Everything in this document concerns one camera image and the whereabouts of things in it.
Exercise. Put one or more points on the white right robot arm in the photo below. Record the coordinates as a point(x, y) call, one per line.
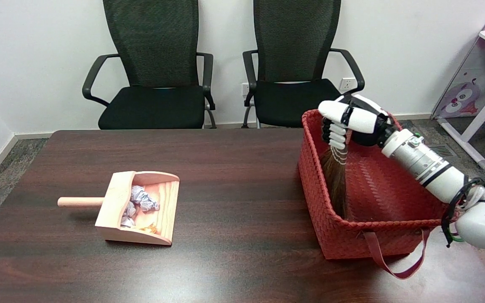
point(427, 166)

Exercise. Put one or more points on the red woven basket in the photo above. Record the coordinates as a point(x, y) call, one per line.
point(394, 198)

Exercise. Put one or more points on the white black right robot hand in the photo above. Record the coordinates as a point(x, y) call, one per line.
point(364, 120)

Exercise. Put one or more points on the large crumpled white paper ball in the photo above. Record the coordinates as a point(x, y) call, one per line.
point(143, 198)

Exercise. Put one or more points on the white wall socket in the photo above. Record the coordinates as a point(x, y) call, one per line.
point(347, 84)
point(245, 89)

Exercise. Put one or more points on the orange paper scrap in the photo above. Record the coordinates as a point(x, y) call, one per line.
point(147, 228)

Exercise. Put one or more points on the black mesh office chair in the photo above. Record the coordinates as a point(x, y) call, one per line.
point(293, 42)
point(150, 105)

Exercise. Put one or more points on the pink cartoon shelf unit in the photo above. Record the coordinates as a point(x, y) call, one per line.
point(465, 92)

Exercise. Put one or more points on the wooden dustpan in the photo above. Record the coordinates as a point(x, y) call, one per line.
point(116, 202)

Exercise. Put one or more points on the small crumpled white paper ball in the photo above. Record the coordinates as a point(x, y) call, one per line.
point(130, 209)
point(127, 221)

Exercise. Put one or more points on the metal floor vent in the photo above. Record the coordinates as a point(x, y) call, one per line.
point(442, 151)

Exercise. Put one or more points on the brown straw hand broom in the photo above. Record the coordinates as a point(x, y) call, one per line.
point(337, 181)

